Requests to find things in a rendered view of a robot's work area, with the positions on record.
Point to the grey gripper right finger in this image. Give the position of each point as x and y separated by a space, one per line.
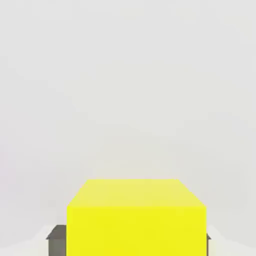
215 245

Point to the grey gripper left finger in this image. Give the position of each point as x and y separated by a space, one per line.
57 242

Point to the small yellow cube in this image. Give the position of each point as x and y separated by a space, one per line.
136 224

